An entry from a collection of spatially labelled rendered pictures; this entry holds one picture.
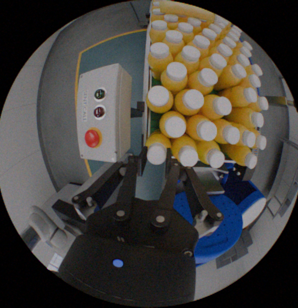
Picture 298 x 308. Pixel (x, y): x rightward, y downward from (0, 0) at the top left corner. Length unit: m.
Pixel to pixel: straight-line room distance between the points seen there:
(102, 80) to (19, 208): 2.84
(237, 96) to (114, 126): 0.31
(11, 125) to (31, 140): 0.79
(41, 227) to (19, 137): 2.29
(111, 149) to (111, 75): 0.14
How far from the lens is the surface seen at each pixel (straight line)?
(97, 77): 0.24
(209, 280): 5.69
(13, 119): 2.85
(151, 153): 0.22
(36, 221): 0.71
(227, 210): 0.40
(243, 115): 0.34
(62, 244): 0.72
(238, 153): 0.35
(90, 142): 0.22
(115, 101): 0.21
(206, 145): 0.27
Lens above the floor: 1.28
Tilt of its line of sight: 69 degrees down
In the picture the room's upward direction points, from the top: 160 degrees counter-clockwise
